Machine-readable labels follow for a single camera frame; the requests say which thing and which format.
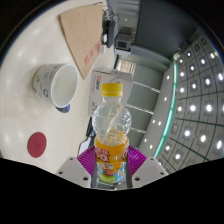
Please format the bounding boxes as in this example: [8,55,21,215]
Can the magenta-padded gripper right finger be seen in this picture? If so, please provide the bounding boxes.
[125,145,170,190]

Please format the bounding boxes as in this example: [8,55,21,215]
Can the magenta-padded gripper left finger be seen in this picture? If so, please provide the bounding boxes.
[54,144,99,190]

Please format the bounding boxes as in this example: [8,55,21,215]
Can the yellow-capped clear drink bottle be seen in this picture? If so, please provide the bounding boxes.
[91,82,133,184]

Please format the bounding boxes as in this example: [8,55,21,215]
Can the black tablet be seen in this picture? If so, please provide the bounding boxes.
[78,116,98,156]

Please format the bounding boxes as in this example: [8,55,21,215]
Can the flat round red coaster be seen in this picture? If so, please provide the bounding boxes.
[27,131,48,159]

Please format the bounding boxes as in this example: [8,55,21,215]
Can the round ceiling lights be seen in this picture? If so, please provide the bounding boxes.
[146,36,224,168]

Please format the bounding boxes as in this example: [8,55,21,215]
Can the large white cardboard box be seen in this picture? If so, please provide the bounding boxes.
[87,68,134,118]

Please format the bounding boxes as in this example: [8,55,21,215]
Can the grey boxy monitor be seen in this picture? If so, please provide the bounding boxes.
[114,32,133,52]

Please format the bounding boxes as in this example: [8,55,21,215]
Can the white dotted mug blue handle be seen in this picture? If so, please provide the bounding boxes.
[31,63,80,114]

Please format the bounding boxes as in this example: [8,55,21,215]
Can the black device with cables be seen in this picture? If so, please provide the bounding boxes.
[101,9,117,50]

